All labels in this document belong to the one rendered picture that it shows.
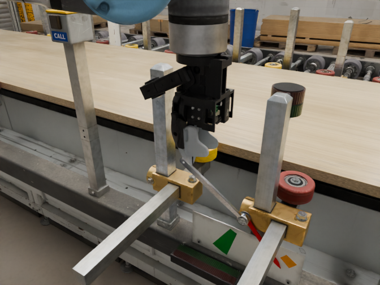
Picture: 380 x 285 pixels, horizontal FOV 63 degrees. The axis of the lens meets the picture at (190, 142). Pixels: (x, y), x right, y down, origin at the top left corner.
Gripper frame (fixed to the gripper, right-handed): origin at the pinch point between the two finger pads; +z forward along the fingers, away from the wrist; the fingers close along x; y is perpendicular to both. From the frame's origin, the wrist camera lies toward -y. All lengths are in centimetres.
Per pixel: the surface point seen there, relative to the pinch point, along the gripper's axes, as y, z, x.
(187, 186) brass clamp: -3.6, 11.7, 5.4
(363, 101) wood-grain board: 25, 8, 76
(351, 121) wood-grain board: 24, 8, 55
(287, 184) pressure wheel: 16.7, 7.6, 12.1
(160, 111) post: -10.6, -4.9, 6.1
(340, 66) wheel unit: 12, 7, 115
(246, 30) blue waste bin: -202, 61, 529
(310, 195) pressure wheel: 21.4, 9.0, 12.9
